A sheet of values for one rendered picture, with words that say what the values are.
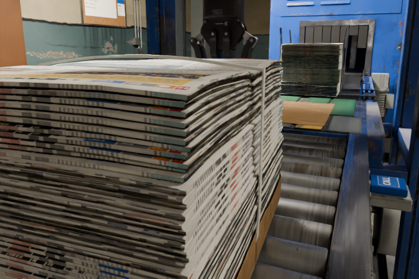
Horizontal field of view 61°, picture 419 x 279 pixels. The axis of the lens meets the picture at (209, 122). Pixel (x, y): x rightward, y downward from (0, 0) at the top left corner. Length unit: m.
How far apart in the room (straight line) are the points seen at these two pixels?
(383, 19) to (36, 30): 3.39
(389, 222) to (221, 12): 1.11
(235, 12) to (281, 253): 0.39
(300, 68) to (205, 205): 1.65
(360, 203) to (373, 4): 2.88
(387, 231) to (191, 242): 1.32
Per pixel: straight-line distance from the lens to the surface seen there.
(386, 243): 1.55
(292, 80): 1.87
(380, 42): 3.42
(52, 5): 4.47
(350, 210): 0.61
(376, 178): 0.98
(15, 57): 3.98
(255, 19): 8.92
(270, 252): 0.49
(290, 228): 0.55
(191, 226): 0.22
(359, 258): 0.50
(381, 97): 3.25
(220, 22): 0.65
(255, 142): 0.39
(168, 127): 0.20
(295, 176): 0.73
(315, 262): 0.49
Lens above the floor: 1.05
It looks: 12 degrees down
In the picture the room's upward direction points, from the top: straight up
